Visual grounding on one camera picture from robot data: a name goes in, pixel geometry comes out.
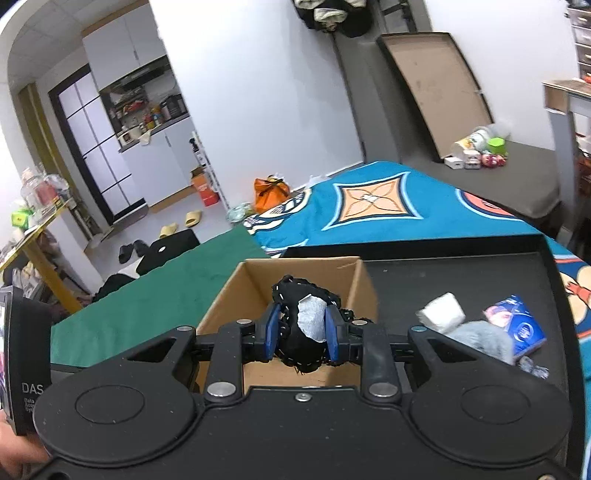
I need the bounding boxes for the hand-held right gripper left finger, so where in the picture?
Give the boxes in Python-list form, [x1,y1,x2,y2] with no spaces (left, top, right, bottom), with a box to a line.
[124,302,283,401]

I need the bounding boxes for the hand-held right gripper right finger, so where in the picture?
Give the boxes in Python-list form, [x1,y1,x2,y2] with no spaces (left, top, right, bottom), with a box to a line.
[323,305,468,401]

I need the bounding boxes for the black knitted pouch white label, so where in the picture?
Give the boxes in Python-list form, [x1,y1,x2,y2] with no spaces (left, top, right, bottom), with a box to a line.
[270,275,370,372]

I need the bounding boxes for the brown cardboard box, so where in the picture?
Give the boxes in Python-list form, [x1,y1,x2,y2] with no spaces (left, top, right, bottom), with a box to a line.
[194,257,380,393]

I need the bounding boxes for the black tray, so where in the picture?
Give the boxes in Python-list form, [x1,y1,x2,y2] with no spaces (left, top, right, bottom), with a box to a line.
[279,234,585,476]

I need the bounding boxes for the person's left hand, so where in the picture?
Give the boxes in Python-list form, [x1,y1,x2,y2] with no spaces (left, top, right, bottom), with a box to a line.
[0,414,49,468]

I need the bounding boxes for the yellow table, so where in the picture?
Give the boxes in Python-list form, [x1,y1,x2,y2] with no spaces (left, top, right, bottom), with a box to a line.
[0,203,84,315]

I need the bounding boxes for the white crumpled packet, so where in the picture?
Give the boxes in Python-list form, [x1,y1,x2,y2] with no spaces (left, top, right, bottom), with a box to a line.
[416,292,466,334]

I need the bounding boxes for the black garment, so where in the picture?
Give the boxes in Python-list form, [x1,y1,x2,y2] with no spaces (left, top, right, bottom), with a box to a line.
[92,272,139,301]

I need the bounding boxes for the green blanket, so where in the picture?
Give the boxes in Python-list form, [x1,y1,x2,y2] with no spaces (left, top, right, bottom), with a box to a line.
[48,226,271,367]

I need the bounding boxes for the clear plastic bag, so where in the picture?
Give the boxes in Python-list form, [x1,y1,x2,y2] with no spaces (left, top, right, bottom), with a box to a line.
[225,203,254,224]

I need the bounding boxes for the black bag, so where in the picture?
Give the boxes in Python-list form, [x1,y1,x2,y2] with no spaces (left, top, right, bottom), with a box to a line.
[136,228,201,277]

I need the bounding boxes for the orange bag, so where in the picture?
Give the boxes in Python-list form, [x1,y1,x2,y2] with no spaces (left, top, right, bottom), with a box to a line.
[253,175,293,214]

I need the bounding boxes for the grey fluffy cloth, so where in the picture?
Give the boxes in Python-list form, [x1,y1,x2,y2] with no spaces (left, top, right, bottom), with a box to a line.
[445,320,515,365]

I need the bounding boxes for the orange cardboard box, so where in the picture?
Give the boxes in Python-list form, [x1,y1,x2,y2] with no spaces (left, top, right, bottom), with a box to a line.
[190,166,220,207]

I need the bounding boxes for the glass jar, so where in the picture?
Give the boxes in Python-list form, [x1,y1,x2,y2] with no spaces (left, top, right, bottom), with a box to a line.
[21,167,47,208]
[44,173,70,204]

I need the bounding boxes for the blue tissue packet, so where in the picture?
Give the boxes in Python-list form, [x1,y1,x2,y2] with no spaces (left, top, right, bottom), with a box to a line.
[482,295,548,358]

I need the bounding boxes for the small grey patterned cloth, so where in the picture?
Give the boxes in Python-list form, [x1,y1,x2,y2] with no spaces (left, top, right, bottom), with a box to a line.
[516,355,550,380]

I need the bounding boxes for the white kitchen cabinet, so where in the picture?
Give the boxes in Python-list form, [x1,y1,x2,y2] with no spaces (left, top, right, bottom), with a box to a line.
[117,115,206,208]

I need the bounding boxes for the black-framed glass door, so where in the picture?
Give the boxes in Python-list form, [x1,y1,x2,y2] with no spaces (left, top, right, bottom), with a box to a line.
[48,65,148,227]

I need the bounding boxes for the white yellow snack can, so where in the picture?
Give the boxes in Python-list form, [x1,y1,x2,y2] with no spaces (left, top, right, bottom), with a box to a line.
[451,127,490,158]

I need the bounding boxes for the black kitchen appliance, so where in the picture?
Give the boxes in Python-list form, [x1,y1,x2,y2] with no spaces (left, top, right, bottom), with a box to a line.
[161,95,188,118]

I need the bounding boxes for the black-framed brown board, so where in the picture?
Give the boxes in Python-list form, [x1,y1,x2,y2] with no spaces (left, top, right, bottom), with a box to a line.
[376,31,495,162]

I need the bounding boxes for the white desk grey legs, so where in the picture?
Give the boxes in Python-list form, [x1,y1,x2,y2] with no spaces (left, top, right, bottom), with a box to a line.
[541,78,591,241]

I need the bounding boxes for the hanging dark clothes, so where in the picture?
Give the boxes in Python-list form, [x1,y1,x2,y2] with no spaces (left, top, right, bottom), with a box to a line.
[293,0,370,38]

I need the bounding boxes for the plastic drawer unit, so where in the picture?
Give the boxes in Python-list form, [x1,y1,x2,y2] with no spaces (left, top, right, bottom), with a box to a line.
[566,0,591,84]

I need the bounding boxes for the white wire rack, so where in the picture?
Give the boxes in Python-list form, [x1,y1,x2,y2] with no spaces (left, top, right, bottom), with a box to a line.
[190,131,229,208]

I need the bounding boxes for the white wall cupboard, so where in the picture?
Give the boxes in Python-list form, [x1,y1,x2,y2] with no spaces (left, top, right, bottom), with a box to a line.
[82,17,167,90]

